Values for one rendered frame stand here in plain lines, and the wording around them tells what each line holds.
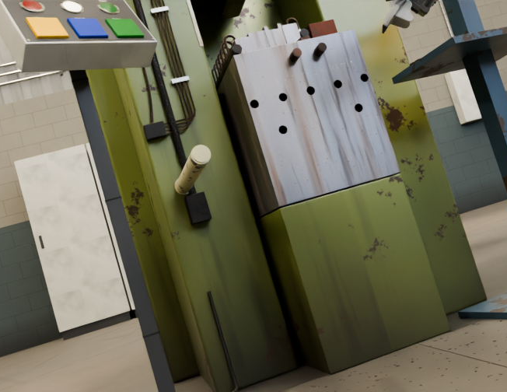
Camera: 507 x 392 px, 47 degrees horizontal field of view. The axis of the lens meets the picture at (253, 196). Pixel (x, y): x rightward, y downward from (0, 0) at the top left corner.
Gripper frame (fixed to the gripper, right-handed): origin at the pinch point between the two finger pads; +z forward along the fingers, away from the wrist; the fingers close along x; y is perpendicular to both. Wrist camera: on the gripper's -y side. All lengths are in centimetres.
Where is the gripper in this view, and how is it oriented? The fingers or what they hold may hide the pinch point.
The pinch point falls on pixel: (380, 28)
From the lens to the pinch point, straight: 159.7
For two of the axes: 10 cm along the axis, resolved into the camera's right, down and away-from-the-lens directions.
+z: -5.6, 8.0, 2.3
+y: 8.1, 5.8, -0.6
